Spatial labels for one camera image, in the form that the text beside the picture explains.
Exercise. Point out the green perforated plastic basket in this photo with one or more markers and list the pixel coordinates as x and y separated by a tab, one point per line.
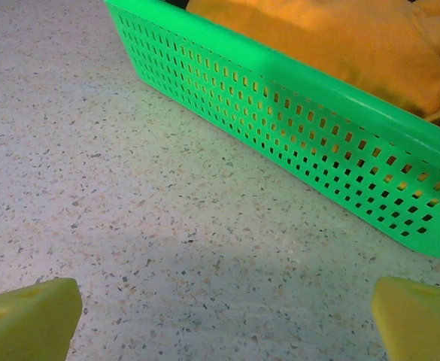
317	94

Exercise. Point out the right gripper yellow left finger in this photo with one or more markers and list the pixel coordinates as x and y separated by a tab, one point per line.
28	323

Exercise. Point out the orange t-shirt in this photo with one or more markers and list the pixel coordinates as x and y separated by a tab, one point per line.
336	37

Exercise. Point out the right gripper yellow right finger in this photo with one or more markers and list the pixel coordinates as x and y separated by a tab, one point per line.
419	323

